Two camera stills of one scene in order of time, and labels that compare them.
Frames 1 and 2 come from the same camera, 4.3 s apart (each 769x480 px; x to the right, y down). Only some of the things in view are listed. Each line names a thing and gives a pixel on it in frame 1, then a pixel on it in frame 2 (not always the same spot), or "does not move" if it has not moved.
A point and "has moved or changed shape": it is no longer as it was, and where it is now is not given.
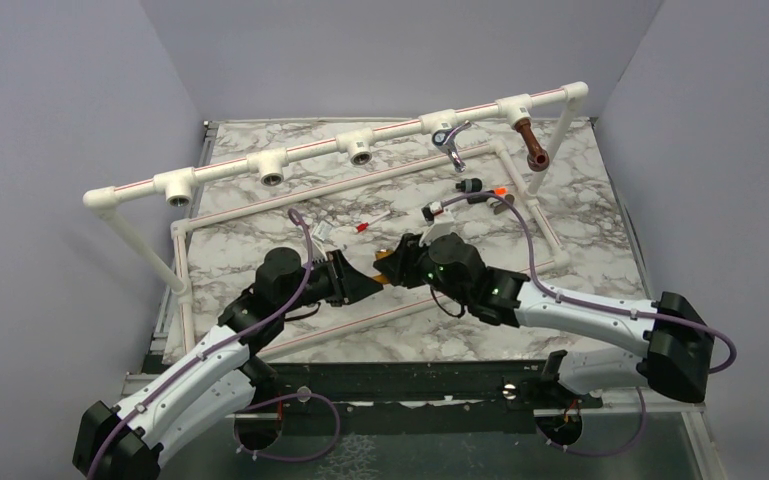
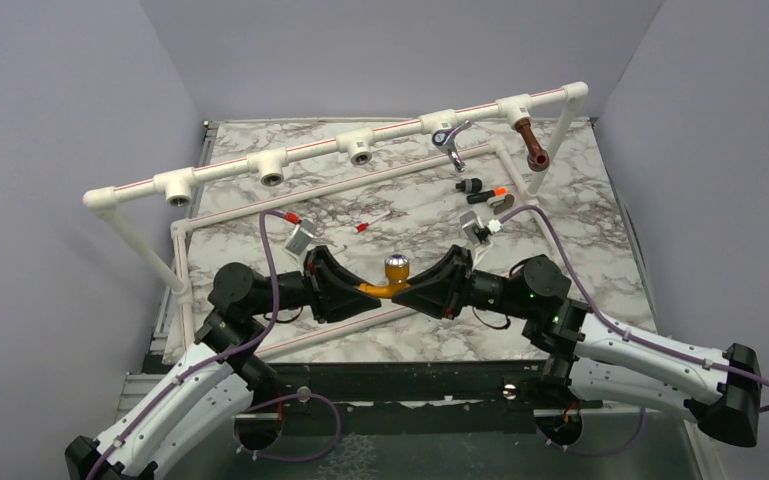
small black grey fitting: (469, 185) does not move
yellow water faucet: (380, 254) has moved or changed shape
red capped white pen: (363, 226) does not move
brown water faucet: (538, 159) does not move
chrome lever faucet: (444, 138) does not move
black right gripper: (399, 267) to (442, 290)
